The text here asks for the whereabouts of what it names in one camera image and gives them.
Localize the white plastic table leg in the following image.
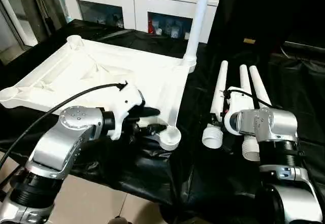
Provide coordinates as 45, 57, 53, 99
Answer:
249, 66, 272, 107
202, 60, 229, 149
183, 0, 213, 73
239, 65, 261, 162

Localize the white plastic table top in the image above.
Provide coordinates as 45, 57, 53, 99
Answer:
0, 35, 196, 151

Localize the black mat cover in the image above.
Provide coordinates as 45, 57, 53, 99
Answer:
0, 18, 325, 224

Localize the long black pole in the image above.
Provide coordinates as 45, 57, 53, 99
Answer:
284, 41, 325, 52

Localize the white cabinet with glass doors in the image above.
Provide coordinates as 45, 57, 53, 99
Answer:
59, 0, 220, 43

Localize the grey metal rack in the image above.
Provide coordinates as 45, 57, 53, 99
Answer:
0, 0, 67, 65

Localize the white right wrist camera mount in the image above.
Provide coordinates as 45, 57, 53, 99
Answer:
223, 86, 254, 136

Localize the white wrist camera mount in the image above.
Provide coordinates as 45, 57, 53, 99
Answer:
223, 86, 254, 136
109, 84, 145, 141

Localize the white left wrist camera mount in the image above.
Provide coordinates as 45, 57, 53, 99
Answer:
109, 84, 145, 141

